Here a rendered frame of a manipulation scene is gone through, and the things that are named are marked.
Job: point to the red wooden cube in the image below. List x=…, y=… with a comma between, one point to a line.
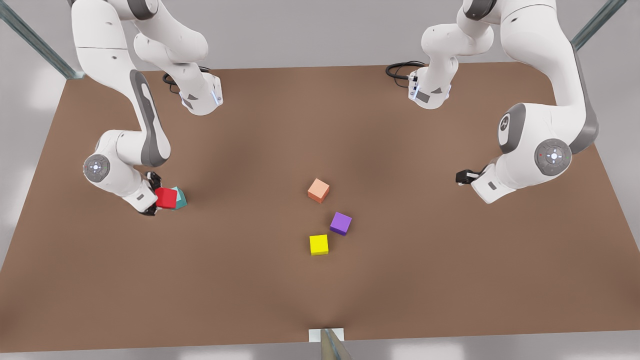
x=165, y=198

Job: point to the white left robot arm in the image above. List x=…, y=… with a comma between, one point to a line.
x=545, y=135

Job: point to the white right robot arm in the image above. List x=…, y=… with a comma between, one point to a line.
x=145, y=125

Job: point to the purple wooden cube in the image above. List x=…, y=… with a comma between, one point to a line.
x=340, y=223

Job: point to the orange wooden cube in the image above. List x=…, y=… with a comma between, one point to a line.
x=318, y=190

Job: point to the yellow wooden cube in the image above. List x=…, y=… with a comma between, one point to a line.
x=319, y=245

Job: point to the teal wooden cube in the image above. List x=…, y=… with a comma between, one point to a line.
x=180, y=199

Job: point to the silver frame post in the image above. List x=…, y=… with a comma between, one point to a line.
x=35, y=42
x=597, y=22
x=330, y=345

